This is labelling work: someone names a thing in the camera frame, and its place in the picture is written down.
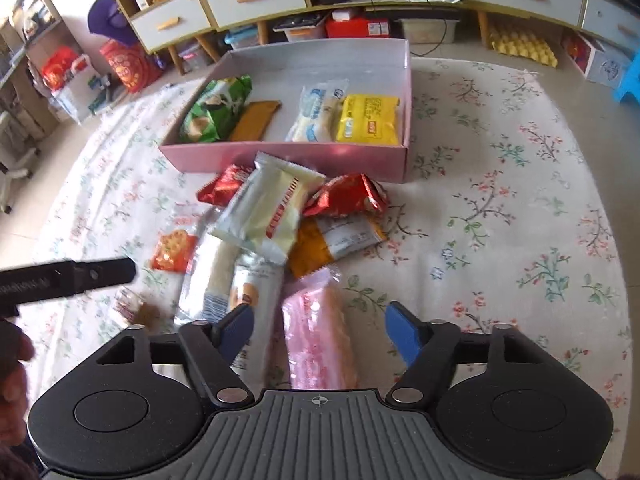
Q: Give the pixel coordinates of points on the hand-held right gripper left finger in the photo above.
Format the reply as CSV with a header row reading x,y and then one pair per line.
x,y
235,330

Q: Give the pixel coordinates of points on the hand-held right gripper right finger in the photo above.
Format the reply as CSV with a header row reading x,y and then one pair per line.
x,y
402,332

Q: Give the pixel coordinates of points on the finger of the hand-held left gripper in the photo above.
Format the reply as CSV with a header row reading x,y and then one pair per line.
x,y
107,272

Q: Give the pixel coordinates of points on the silver cookie packet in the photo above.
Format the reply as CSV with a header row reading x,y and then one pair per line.
x,y
260,285

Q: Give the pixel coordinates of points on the clear packet of white wafers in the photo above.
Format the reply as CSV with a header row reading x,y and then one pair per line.
x,y
207,270

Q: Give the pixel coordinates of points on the orange cracker packet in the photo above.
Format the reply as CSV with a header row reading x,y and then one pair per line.
x,y
172,252

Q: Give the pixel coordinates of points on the pink snack packet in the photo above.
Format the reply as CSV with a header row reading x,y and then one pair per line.
x,y
317,330

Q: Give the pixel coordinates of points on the orange and white snack packet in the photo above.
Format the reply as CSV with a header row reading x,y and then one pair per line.
x,y
340,240

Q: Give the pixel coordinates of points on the cream packet with red stripe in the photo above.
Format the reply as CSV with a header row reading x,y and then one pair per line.
x,y
270,205

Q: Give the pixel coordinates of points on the red crinkled snack packet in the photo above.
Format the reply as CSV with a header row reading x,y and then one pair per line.
x,y
222,185
345,195

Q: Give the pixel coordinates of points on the pink cardboard box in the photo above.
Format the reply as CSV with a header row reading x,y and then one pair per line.
x,y
300,160

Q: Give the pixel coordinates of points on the person's left hand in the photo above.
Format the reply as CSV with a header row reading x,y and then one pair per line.
x,y
12,390

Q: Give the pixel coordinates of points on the small wrapped candy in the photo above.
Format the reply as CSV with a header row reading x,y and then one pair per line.
x,y
135,307

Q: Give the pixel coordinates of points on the white chair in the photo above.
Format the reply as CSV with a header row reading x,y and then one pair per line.
x,y
12,155

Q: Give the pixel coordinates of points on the floral blanket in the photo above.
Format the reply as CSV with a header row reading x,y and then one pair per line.
x,y
500,200

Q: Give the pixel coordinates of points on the white plastic bag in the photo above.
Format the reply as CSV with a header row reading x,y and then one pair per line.
x,y
77,95

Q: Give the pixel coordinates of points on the green snack packet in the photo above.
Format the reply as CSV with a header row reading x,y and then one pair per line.
x,y
215,110

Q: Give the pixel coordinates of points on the red patterned gift bag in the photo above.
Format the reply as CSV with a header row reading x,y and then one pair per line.
x,y
127,67

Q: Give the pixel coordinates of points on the small red bag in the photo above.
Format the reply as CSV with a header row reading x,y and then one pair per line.
x,y
57,70

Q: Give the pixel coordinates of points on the brown snack packet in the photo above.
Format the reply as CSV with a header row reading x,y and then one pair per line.
x,y
255,120

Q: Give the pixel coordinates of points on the yellow snack packet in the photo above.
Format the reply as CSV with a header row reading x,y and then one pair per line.
x,y
367,120

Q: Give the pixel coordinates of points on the small clear storage box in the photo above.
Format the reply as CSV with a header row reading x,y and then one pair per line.
x,y
195,57

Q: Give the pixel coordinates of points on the white and blue snack packet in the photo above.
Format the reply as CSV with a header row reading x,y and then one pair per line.
x,y
315,110

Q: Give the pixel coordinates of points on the purple hat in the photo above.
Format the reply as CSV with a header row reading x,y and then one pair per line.
x,y
107,17

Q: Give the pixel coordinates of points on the wooden side shelf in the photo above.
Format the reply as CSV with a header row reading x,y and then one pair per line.
x,y
35,25

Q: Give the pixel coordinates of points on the blue lidded storage box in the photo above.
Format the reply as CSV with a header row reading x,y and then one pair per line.
x,y
242,37

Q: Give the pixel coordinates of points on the storage box with orange contents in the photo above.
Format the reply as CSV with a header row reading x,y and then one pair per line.
x,y
302,35

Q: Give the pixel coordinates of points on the red flat box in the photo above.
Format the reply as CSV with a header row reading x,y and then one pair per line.
x,y
357,27

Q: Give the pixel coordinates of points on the yellow egg tray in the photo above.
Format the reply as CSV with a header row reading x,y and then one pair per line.
x,y
522,45

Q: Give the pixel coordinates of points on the black tablet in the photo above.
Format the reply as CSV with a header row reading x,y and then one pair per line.
x,y
297,22

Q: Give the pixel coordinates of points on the long wooden cabinet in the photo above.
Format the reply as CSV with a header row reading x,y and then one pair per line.
x,y
380,12

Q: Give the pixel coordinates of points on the blue plastic stool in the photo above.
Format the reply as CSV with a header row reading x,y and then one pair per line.
x,y
627,85

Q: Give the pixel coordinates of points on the white box with blue print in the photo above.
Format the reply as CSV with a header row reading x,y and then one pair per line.
x,y
600,60

